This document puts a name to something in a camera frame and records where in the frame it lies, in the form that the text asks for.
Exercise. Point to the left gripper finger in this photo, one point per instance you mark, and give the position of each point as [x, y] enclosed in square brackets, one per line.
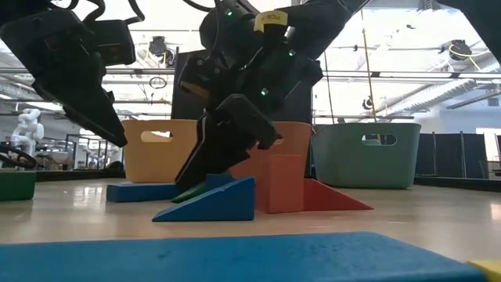
[90, 109]

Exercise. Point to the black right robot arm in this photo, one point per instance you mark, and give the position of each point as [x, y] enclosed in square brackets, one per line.
[321, 23]

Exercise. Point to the black ceiling lamp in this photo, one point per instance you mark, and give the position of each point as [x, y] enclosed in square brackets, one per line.
[157, 46]

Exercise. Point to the yellow band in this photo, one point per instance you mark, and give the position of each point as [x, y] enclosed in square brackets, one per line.
[270, 19]

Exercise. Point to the black round ceiling fixture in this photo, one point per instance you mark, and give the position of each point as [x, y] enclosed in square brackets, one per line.
[368, 103]

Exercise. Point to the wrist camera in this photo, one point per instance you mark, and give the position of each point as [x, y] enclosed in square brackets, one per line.
[113, 43]
[197, 76]

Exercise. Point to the yellow plastic bin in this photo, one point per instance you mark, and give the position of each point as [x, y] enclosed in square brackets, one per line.
[156, 164]

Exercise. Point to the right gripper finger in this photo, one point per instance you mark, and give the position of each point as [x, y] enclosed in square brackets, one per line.
[250, 117]
[215, 152]

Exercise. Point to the long green block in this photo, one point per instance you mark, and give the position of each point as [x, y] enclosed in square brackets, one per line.
[17, 186]

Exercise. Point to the long blue block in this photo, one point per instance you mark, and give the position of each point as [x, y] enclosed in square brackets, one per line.
[141, 192]

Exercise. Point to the green rectangular block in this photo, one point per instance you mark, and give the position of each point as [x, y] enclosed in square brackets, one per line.
[192, 192]

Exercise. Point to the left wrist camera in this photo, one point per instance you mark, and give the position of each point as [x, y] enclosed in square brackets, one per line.
[113, 43]

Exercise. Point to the blue wedge block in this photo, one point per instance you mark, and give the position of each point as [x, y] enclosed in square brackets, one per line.
[223, 205]

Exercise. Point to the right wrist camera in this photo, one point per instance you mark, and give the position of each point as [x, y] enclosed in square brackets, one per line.
[197, 76]

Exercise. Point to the red wedge block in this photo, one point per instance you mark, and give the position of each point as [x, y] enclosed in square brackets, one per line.
[329, 199]

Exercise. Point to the orange plastic bin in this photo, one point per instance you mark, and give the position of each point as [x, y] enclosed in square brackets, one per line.
[291, 137]

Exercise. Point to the white humanoid robot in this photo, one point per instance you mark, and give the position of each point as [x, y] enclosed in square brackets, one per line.
[28, 129]

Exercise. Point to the large blue block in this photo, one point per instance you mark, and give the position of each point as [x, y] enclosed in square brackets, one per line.
[235, 258]

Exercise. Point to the yellow block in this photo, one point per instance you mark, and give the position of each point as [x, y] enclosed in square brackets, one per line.
[489, 270]

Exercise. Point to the dark blue partition panel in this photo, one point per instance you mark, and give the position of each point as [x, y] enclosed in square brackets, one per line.
[474, 156]
[424, 154]
[448, 154]

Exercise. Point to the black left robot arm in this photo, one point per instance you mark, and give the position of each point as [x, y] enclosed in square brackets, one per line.
[15, 8]

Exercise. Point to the orange wedge block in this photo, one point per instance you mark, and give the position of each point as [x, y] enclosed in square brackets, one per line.
[285, 184]

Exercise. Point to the teal plastic bin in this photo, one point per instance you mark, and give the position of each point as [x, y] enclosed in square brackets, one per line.
[344, 164]

